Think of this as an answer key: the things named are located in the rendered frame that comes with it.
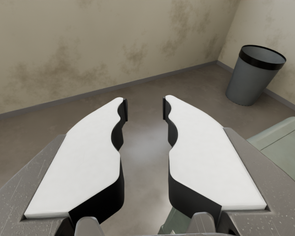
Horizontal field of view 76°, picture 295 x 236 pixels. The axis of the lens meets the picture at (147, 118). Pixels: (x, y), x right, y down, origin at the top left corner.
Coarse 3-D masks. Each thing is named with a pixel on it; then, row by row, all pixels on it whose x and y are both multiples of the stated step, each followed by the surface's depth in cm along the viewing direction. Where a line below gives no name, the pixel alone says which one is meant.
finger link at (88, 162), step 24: (96, 120) 9; (120, 120) 10; (72, 144) 8; (96, 144) 8; (120, 144) 10; (72, 168) 7; (96, 168) 7; (120, 168) 7; (48, 192) 6; (72, 192) 6; (96, 192) 6; (120, 192) 7; (48, 216) 5; (72, 216) 6; (96, 216) 6
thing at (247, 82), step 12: (252, 48) 273; (264, 48) 270; (240, 60) 254; (252, 60) 237; (264, 60) 276; (276, 60) 262; (240, 72) 257; (252, 72) 244; (264, 72) 239; (276, 72) 243; (240, 84) 264; (252, 84) 254; (264, 84) 254; (228, 96) 291; (240, 96) 273; (252, 96) 268
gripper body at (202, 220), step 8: (192, 216) 5; (200, 216) 5; (208, 216) 5; (80, 224) 5; (88, 224) 5; (96, 224) 5; (192, 224) 5; (200, 224) 5; (208, 224) 5; (80, 232) 5; (88, 232) 5; (96, 232) 5; (192, 232) 5; (200, 232) 5; (208, 232) 5
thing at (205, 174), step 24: (168, 96) 11; (168, 120) 10; (192, 120) 9; (192, 144) 8; (216, 144) 8; (192, 168) 7; (216, 168) 7; (240, 168) 6; (192, 192) 6; (216, 192) 6; (240, 192) 6; (216, 216) 6
